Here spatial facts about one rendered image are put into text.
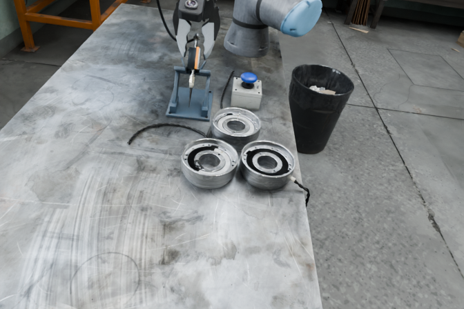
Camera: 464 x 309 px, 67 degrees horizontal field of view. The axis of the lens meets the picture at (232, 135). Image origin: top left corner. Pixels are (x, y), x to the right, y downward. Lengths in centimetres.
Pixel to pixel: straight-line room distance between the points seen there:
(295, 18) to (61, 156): 65
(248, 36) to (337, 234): 102
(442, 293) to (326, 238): 49
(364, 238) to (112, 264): 138
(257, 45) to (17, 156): 72
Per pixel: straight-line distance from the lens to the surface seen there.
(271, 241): 59
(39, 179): 69
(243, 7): 109
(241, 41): 111
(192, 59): 80
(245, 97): 85
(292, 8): 98
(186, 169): 63
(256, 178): 64
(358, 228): 180
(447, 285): 183
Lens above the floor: 127
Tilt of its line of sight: 37 degrees down
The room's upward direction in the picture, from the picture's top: 9 degrees clockwise
